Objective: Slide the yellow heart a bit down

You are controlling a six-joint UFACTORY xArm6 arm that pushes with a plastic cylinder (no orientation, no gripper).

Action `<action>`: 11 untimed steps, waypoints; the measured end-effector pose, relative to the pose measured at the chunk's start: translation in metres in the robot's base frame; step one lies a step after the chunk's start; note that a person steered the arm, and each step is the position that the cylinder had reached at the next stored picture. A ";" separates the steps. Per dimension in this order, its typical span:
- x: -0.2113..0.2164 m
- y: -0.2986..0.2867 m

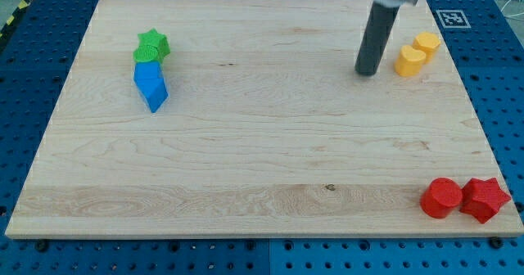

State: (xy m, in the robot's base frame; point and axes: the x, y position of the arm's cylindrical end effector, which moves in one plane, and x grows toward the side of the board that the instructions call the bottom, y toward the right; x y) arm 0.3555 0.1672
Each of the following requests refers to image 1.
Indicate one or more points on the yellow heart block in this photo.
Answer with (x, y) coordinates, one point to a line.
(409, 61)

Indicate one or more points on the blue triangular prism block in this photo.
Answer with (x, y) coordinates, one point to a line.
(153, 92)

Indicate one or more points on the green star block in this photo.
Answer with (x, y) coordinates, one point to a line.
(155, 39)

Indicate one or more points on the red star block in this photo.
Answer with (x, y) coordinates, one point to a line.
(483, 199)

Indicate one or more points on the red cylinder block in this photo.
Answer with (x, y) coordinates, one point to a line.
(440, 198)

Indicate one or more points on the yellow black hazard tape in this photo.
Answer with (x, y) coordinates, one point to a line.
(15, 18)

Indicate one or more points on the green cylinder block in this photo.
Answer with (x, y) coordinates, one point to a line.
(145, 54)

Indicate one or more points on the light wooden board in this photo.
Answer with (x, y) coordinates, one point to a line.
(267, 130)

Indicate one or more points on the blue cube block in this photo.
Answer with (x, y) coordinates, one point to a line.
(147, 75)

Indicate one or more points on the black white fiducial tag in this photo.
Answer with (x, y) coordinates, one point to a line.
(453, 19)

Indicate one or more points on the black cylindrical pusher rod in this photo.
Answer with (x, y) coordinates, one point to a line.
(375, 38)

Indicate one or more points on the yellow hexagon block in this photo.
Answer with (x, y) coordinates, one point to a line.
(427, 42)

